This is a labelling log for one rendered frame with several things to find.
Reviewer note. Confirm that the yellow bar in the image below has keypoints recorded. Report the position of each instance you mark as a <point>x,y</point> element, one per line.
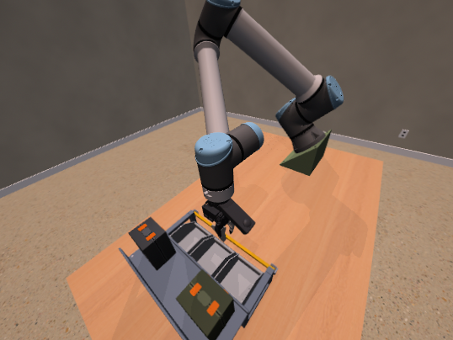
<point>236,243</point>

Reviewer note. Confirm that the grey metal rack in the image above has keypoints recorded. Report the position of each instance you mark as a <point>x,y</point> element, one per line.
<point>169,281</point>

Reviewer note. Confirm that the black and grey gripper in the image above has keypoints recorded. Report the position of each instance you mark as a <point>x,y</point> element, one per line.
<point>211,212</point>

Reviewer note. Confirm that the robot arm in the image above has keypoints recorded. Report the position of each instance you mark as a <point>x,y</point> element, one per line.
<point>218,153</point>

